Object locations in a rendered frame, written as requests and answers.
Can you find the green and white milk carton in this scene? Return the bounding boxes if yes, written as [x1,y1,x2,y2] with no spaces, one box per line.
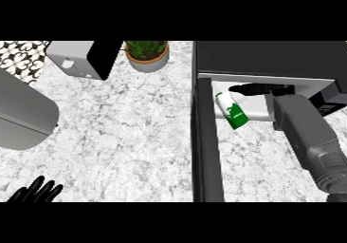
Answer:
[214,91,252,131]

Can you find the black microwave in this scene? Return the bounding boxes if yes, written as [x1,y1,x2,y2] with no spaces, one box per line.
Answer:
[192,40,347,122]

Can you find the green plant in grey pot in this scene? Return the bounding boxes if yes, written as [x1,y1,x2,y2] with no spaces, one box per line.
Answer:
[121,40,171,74]

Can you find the dark grey microwave door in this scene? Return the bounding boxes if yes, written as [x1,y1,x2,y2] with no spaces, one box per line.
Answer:
[190,77,227,203]

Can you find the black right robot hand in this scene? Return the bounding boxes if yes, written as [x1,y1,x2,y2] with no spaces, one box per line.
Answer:
[227,83,297,98]

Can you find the large grey rounded appliance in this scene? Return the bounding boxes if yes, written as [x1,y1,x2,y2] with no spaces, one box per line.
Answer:
[0,63,60,151]

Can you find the grey and black toaster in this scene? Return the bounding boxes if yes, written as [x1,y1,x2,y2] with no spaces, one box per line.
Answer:
[44,40,124,82]

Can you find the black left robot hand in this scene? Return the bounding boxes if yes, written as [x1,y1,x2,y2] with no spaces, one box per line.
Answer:
[6,176,65,203]

